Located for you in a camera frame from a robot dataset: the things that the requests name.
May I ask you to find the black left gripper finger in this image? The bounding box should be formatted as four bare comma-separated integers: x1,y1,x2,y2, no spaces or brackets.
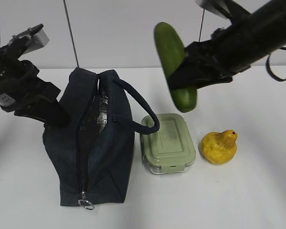
14,106,46,123
33,96,70,126

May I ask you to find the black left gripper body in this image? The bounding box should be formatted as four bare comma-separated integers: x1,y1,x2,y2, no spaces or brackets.
0,61,61,113

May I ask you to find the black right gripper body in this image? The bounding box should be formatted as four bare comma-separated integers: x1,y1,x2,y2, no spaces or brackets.
185,27,250,83

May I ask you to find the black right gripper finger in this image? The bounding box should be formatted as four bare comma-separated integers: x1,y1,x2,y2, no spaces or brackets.
168,57,198,83
166,71,229,90

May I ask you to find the green cucumber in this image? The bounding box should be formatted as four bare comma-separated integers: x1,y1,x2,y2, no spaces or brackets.
153,22,197,113

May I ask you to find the dark blue lunch bag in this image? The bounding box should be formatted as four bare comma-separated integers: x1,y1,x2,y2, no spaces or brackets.
42,68,160,210

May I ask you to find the green lidded food container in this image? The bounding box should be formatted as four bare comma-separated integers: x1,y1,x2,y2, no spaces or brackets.
140,113,196,175

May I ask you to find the yellow pear-shaped squash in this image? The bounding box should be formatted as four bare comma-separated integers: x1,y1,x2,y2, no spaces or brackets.
201,130,238,165

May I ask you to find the silver zipper pull ring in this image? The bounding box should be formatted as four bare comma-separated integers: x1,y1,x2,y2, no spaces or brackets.
78,190,95,211

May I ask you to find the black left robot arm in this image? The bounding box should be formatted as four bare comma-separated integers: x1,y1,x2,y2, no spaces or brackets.
0,24,70,127

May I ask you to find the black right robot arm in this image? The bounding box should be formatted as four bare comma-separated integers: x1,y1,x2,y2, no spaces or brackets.
168,0,286,90

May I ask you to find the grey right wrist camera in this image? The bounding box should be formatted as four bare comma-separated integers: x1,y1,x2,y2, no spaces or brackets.
195,0,227,18

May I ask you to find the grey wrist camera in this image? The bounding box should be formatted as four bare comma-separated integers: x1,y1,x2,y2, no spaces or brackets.
8,23,50,55
195,0,227,18

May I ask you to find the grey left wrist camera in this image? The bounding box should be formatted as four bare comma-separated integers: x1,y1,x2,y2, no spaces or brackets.
8,23,50,55

